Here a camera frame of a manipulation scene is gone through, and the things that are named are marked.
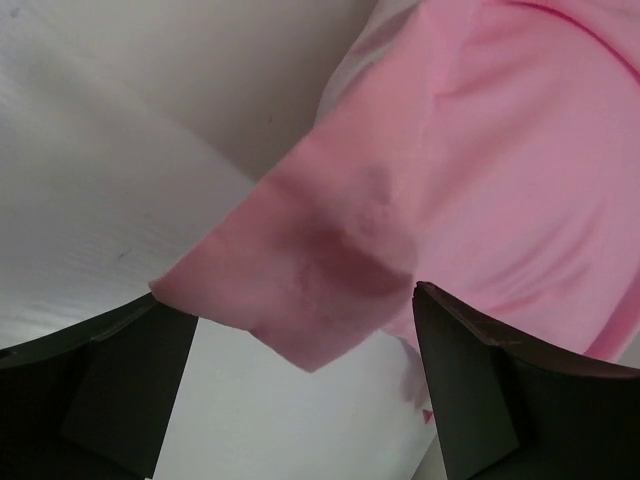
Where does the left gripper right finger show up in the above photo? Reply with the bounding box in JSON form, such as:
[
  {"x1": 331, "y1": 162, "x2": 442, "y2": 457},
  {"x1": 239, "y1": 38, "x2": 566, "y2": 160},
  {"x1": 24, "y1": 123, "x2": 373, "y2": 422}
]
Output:
[{"x1": 413, "y1": 282, "x2": 639, "y2": 479}]

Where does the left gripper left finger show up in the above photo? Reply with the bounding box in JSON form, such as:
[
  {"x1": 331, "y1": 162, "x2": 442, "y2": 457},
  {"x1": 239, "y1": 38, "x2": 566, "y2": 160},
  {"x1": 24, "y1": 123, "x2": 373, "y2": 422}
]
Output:
[{"x1": 1, "y1": 295, "x2": 198, "y2": 479}]

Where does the pink satin pillowcase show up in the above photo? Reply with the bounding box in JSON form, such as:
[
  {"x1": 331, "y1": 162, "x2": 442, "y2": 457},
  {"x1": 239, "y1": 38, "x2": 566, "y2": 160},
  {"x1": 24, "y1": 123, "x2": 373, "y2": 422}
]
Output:
[{"x1": 148, "y1": 0, "x2": 640, "y2": 426}]

